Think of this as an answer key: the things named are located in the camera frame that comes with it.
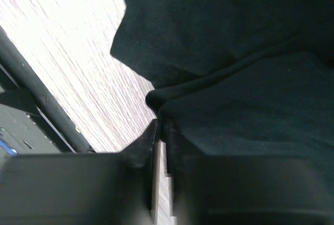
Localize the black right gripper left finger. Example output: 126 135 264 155
1 120 160 225

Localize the black t shirt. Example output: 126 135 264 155
109 0 334 184

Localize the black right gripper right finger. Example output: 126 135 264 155
162 123 333 224

